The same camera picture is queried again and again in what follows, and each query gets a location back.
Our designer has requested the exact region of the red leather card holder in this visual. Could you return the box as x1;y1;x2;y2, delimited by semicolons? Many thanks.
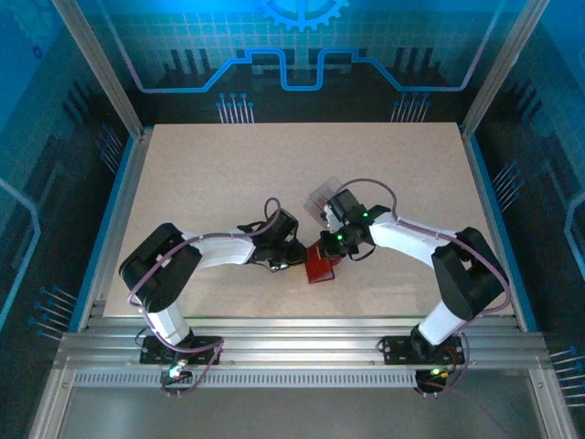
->
302;244;342;285

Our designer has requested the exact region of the clear acrylic card box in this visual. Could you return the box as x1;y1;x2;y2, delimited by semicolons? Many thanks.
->
304;178;345;221

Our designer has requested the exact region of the aluminium frame cross rail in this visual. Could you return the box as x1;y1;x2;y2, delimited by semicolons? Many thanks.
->
53;315;549;371

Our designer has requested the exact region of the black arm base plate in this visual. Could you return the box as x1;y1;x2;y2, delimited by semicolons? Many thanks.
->
381;335;472;366
139;336;225;366

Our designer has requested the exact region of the slotted grey cable duct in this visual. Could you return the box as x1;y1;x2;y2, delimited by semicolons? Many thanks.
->
72;370;420;389

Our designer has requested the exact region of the aluminium side rail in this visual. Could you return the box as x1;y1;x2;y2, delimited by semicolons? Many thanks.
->
77;127;154;333

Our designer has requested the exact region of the aluminium corner post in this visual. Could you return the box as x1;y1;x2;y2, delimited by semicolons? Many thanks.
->
459;0;552;138
49;0;154;138

